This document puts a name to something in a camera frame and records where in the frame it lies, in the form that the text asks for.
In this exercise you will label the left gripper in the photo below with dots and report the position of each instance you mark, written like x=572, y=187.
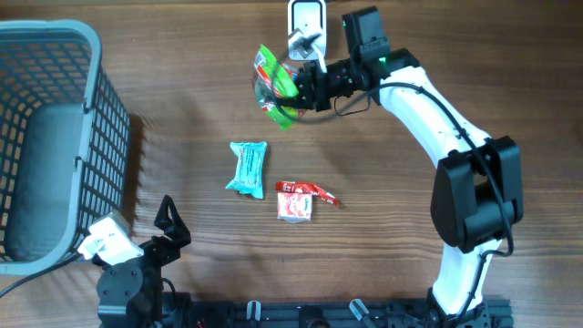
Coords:
x=174, y=229

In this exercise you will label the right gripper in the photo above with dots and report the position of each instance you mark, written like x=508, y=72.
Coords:
x=311, y=77

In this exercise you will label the green Haribo gummy bag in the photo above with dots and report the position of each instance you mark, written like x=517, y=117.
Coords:
x=272, y=80

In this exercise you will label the teal tissue wipes pack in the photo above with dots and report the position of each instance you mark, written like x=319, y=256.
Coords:
x=249, y=168

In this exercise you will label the red candy bar wrapper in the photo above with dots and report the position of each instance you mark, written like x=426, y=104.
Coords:
x=307, y=188

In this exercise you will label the small red white carton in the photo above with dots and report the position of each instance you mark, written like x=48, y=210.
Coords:
x=294, y=207

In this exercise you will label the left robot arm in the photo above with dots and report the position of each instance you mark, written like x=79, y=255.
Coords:
x=134, y=293

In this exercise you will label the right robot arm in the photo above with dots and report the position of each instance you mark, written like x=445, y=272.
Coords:
x=478, y=192

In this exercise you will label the white barcode scanner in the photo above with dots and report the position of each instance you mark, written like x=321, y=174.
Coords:
x=307, y=18

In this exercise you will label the grey plastic shopping basket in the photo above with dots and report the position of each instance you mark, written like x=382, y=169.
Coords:
x=65, y=137

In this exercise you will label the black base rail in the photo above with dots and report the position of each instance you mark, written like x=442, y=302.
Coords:
x=406, y=313

